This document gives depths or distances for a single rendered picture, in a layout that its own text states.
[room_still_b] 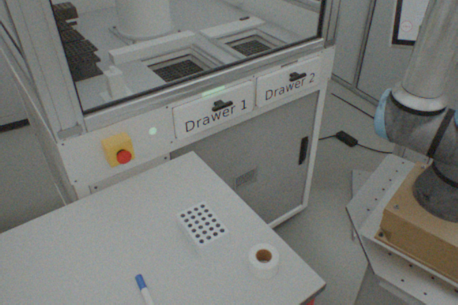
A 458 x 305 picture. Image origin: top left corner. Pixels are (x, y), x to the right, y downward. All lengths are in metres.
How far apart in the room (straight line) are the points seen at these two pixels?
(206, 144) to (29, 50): 0.63
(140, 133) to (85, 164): 0.17
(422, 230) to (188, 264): 0.53
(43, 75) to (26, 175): 1.64
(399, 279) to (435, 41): 0.52
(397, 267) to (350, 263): 0.94
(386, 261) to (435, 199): 0.18
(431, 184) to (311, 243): 1.07
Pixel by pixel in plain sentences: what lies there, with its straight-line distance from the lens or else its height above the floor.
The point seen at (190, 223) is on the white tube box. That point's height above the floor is 0.80.
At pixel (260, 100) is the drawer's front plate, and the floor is 0.85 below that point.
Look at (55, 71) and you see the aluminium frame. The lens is 0.97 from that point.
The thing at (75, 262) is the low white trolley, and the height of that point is 0.76.
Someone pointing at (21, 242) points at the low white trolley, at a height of 0.76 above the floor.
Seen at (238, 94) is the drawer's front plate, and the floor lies 0.90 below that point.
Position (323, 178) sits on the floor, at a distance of 2.30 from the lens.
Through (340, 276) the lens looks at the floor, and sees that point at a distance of 1.89.
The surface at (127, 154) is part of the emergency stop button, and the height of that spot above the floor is 0.89.
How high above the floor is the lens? 1.54
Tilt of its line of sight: 37 degrees down
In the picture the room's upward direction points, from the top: straight up
